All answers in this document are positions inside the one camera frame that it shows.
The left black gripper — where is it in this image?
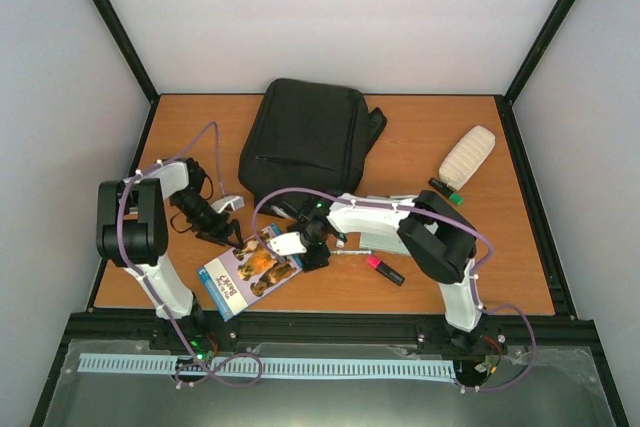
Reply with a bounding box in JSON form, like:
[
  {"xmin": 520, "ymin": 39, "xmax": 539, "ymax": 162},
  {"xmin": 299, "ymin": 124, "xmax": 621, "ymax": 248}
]
[{"xmin": 169, "ymin": 190, "xmax": 244, "ymax": 251}]

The silver pen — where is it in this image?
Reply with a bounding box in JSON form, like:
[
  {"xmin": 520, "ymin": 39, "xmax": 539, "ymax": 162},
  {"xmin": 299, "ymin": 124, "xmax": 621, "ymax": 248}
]
[{"xmin": 330, "ymin": 249, "xmax": 373, "ymax": 255}]

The dog cover paperback book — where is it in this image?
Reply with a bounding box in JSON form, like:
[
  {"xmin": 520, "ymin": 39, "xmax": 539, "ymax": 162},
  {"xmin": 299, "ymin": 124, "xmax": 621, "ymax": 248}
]
[{"xmin": 197, "ymin": 224, "xmax": 302, "ymax": 321}]

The black student bag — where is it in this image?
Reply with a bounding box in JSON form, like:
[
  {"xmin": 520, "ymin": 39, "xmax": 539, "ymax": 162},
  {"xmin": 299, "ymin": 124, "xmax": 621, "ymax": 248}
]
[{"xmin": 238, "ymin": 78, "xmax": 387, "ymax": 205}]

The grey hardcover book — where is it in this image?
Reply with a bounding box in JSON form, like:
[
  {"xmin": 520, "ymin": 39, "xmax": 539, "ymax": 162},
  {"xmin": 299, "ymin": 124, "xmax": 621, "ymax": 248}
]
[{"xmin": 359, "ymin": 195, "xmax": 415, "ymax": 256}]

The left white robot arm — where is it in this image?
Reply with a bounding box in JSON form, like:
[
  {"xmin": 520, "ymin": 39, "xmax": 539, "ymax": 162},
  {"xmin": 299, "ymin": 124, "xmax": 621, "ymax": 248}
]
[{"xmin": 96, "ymin": 158, "xmax": 244, "ymax": 350}]

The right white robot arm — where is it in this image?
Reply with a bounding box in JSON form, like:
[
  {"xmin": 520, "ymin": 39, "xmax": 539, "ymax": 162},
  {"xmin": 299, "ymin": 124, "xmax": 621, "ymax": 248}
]
[{"xmin": 287, "ymin": 190, "xmax": 483, "ymax": 353}]

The pink black highlighter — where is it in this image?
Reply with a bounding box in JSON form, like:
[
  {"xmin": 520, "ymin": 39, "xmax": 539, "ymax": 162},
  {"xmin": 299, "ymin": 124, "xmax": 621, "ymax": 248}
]
[{"xmin": 366, "ymin": 255, "xmax": 405, "ymax": 286}]

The green black marker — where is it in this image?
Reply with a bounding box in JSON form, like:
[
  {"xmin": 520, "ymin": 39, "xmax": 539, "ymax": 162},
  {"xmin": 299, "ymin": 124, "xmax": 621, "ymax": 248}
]
[{"xmin": 428, "ymin": 178, "xmax": 464, "ymax": 206}]

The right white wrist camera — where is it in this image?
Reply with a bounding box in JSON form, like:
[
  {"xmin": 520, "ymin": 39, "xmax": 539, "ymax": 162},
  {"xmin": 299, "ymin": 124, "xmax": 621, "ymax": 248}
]
[{"xmin": 267, "ymin": 232, "xmax": 307, "ymax": 256}]

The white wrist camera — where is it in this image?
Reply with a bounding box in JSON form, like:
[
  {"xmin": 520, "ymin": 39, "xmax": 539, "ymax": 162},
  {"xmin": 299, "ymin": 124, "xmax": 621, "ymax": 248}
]
[
  {"xmin": 267, "ymin": 232, "xmax": 307, "ymax": 256},
  {"xmin": 210, "ymin": 195, "xmax": 245, "ymax": 214}
]

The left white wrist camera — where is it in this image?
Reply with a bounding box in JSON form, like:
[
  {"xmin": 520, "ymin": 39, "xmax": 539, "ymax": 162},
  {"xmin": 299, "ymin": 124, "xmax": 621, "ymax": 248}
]
[{"xmin": 210, "ymin": 195, "xmax": 245, "ymax": 214}]

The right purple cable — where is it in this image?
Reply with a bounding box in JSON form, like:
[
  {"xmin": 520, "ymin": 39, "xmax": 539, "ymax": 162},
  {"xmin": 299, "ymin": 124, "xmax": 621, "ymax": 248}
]
[{"xmin": 251, "ymin": 186, "xmax": 537, "ymax": 393}]

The purple cable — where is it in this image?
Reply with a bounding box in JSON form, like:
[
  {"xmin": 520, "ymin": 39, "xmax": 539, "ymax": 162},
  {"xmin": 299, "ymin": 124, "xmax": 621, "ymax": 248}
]
[
  {"xmin": 117, "ymin": 120, "xmax": 265, "ymax": 388},
  {"xmin": 251, "ymin": 186, "xmax": 537, "ymax": 393}
]

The black aluminium frame rail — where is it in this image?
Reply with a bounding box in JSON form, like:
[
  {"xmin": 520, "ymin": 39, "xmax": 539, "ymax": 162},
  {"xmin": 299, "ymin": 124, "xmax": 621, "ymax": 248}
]
[{"xmin": 63, "ymin": 309, "xmax": 599, "ymax": 350}]

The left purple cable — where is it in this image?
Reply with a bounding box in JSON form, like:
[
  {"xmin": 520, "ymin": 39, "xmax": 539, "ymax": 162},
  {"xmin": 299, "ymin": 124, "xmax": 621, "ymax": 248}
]
[{"xmin": 117, "ymin": 120, "xmax": 265, "ymax": 388}]

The light blue cable duct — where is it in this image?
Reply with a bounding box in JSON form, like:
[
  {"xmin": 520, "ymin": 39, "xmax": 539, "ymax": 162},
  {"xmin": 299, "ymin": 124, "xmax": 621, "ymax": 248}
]
[{"xmin": 77, "ymin": 353, "xmax": 456, "ymax": 383}]

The left black corner post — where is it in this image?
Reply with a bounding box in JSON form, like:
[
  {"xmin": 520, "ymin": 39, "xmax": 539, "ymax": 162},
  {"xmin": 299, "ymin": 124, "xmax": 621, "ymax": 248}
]
[{"xmin": 91, "ymin": 0, "xmax": 160, "ymax": 104}]

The black corner post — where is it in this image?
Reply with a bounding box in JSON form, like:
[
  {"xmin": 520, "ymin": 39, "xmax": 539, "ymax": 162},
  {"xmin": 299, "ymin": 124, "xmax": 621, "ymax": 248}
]
[
  {"xmin": 91, "ymin": 0, "xmax": 160, "ymax": 104},
  {"xmin": 504, "ymin": 0, "xmax": 577, "ymax": 108}
]

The right black corner post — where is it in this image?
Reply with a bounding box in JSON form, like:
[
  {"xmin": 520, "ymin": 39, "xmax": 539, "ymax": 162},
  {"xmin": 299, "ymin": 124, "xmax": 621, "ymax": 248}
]
[{"xmin": 504, "ymin": 0, "xmax": 577, "ymax": 108}]

